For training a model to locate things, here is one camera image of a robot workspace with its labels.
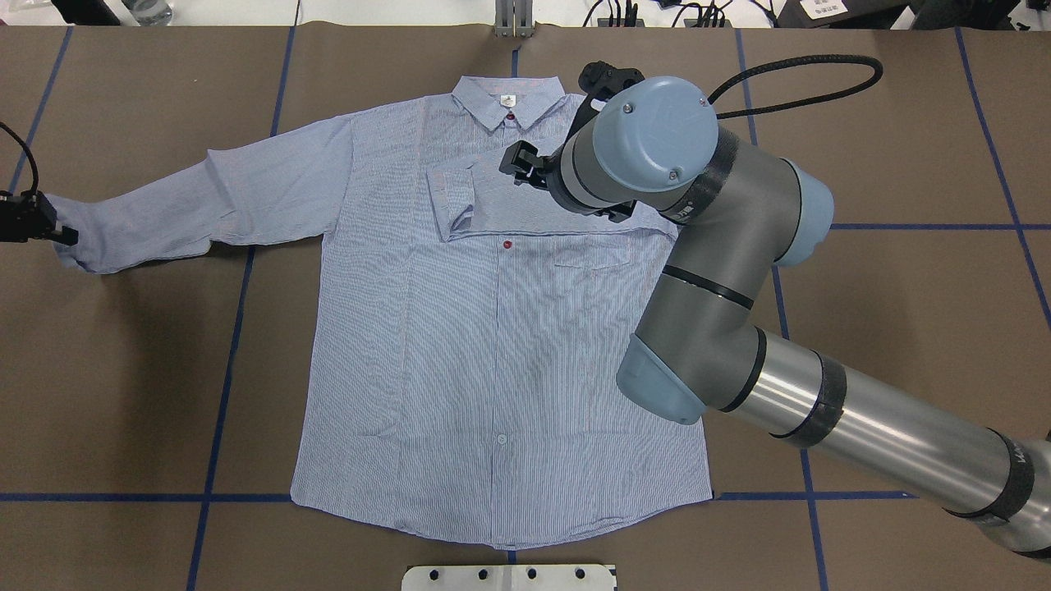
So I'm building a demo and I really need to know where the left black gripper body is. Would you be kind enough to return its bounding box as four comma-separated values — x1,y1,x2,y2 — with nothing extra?
1,191,60,243

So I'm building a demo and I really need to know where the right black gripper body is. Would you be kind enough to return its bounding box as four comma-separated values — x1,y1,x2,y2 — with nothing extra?
498,140,566,198

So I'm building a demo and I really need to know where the light blue striped shirt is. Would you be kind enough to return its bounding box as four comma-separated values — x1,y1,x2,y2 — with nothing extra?
49,77,713,550

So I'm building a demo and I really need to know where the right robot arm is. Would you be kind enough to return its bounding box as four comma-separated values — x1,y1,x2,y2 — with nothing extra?
499,70,1050,561

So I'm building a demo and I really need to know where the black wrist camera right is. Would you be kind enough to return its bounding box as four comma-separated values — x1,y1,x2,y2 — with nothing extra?
578,61,645,103

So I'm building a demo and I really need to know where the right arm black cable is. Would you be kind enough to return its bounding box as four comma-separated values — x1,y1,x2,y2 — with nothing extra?
706,54,885,117

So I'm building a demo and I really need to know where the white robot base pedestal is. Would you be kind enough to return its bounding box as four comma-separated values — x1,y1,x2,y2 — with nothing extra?
401,564,620,590

